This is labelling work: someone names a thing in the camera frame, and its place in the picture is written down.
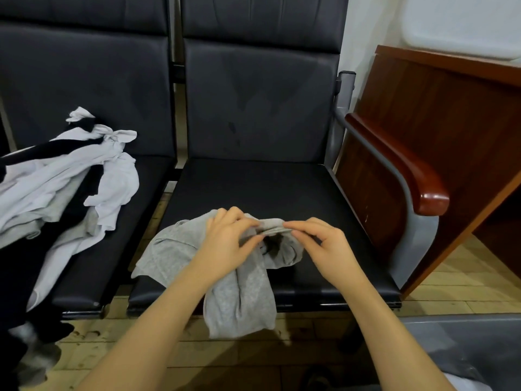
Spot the person's left hand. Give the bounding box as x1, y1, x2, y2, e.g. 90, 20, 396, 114
194, 206, 268, 290

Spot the person's right hand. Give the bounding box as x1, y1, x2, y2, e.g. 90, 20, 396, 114
282, 216, 366, 292

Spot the grey t-shirt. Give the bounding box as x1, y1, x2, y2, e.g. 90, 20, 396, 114
131, 208, 306, 340

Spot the grey plastic storage bin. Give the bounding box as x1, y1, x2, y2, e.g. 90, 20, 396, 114
397, 312, 521, 391

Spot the pile of clothes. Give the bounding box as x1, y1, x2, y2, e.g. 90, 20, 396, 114
0, 105, 141, 389

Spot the white t-shirt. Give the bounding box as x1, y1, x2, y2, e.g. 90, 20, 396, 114
441, 372, 494, 391

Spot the person's left forearm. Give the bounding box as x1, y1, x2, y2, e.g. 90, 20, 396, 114
77, 276, 223, 391

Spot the person's right forearm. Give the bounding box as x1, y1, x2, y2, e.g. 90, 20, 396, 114
335, 276, 457, 391

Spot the brown wooden bench armrest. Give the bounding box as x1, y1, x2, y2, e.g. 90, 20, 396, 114
344, 111, 452, 217

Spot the black leather bench seat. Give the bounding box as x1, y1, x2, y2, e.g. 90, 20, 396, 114
125, 0, 403, 316
0, 0, 177, 320

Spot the brown wooden desk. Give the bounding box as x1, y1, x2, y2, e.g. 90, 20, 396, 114
334, 45, 521, 298

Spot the white plastic tray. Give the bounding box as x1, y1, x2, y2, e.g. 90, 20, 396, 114
398, 0, 521, 62

